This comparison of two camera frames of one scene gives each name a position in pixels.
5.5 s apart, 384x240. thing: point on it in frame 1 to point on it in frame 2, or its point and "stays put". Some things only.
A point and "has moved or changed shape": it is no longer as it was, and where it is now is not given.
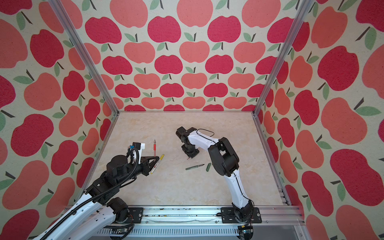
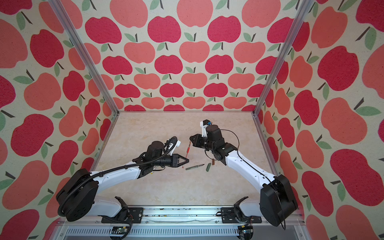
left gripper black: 145,165 to 175,161
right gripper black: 189,150 to 199,141
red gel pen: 154,148 has moved or changed shape
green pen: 193,167 stays put
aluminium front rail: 283,222 stays put
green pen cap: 208,167 stays put
